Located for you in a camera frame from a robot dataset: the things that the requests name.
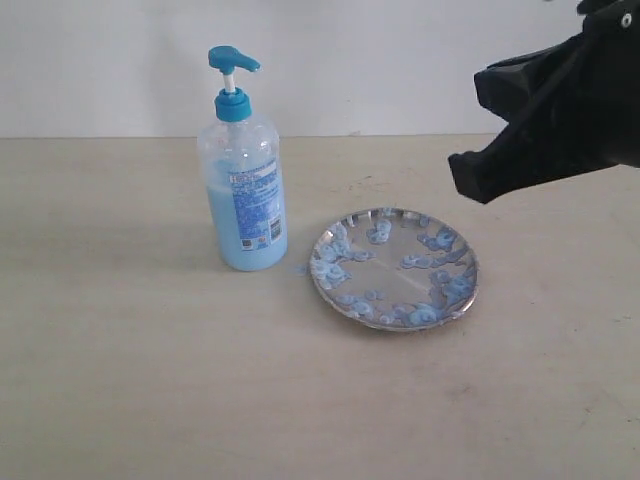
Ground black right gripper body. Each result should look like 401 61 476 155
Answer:
577 1 639 167

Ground blue pump soap bottle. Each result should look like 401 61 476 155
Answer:
197 46 288 272

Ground round metal plate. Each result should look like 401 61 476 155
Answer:
308 207 479 332

